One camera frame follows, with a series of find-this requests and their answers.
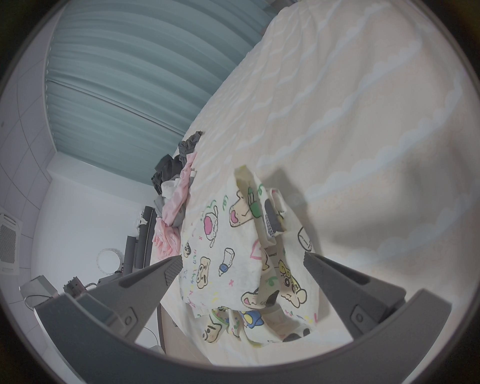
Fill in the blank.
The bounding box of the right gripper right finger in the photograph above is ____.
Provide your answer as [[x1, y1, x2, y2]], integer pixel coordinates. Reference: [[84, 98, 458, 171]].
[[303, 251, 407, 338]]

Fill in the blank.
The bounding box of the dark grey dressing table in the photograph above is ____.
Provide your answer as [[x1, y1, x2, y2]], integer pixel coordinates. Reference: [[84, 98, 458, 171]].
[[125, 235, 138, 275]]

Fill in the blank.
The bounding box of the bed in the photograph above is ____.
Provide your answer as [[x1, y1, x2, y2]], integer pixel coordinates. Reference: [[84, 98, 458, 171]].
[[157, 0, 480, 366]]

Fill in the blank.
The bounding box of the black garment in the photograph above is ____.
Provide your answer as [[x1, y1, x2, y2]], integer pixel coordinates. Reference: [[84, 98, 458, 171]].
[[151, 154, 185, 196]]

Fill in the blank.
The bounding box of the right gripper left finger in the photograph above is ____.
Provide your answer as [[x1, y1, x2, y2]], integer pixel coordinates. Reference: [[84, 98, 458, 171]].
[[77, 255, 184, 340]]

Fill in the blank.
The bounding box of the round white framed mirror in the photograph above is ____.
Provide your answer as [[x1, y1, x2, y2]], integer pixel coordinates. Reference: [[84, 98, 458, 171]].
[[97, 247, 124, 275]]

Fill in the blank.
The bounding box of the white printed pyjama top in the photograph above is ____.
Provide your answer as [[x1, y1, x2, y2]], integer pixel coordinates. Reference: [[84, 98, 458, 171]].
[[179, 165, 324, 346]]

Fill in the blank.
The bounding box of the pink printed T-shirt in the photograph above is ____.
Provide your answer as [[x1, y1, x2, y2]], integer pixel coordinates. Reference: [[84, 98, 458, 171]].
[[152, 219, 183, 263]]

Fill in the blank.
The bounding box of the dark grey chest of drawers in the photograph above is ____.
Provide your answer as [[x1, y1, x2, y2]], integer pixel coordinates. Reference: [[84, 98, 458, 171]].
[[134, 206, 158, 270]]

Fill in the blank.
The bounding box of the pile of clothes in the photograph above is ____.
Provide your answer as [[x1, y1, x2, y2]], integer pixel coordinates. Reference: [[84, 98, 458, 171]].
[[154, 152, 198, 228]]

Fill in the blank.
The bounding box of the white ceiling air conditioner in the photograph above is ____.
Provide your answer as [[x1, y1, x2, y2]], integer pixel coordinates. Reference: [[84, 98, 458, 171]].
[[0, 213, 23, 277]]

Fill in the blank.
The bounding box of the blue-green curtain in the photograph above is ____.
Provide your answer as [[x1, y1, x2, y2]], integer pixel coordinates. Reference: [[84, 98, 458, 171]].
[[47, 80, 196, 186], [45, 0, 297, 134]]

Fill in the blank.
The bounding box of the dark grey garment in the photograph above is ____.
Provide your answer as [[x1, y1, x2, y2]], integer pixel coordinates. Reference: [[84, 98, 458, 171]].
[[178, 130, 204, 158]]

